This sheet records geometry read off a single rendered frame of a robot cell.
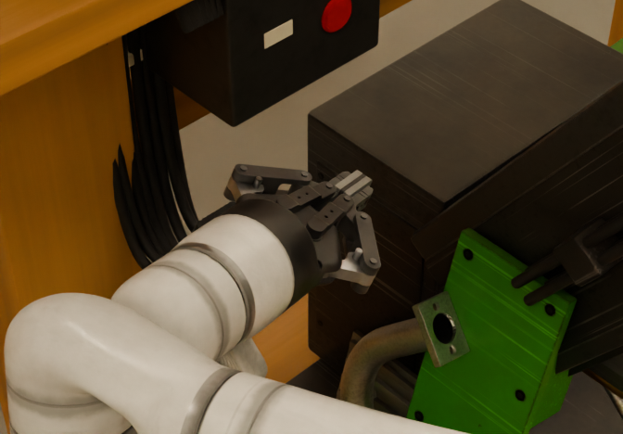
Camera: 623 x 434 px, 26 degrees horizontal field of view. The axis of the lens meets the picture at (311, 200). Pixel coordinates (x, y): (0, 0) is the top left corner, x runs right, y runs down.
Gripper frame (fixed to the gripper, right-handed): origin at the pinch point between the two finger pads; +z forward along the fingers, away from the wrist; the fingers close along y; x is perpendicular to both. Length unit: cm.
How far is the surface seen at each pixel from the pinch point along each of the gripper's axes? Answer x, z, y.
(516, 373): 13.8, 13.3, -16.0
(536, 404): 15.2, 13.2, -18.8
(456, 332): 14.6, 14.0, -9.9
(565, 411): 35, 42, -21
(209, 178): 124, 158, 76
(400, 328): 16.9, 12.9, -5.9
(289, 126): 116, 183, 72
